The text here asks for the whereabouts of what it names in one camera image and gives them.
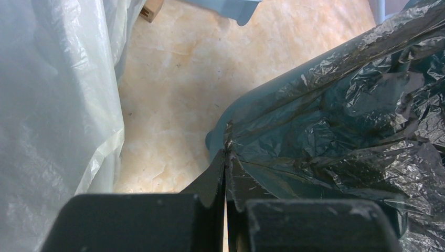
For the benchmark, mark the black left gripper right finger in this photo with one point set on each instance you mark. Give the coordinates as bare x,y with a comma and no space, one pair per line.
258,221

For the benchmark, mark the light blue perforated panel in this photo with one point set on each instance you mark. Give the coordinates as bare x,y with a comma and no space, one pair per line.
239,10

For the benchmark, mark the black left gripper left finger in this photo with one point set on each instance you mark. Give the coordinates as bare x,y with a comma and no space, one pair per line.
191,220

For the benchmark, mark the teal plastic trash bin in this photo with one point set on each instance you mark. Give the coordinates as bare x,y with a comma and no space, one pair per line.
264,94

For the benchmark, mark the translucent white plastic bag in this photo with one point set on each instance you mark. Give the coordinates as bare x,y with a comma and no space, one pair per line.
62,128

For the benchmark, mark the dark grey trash bag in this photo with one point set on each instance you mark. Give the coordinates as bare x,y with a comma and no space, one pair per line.
364,120

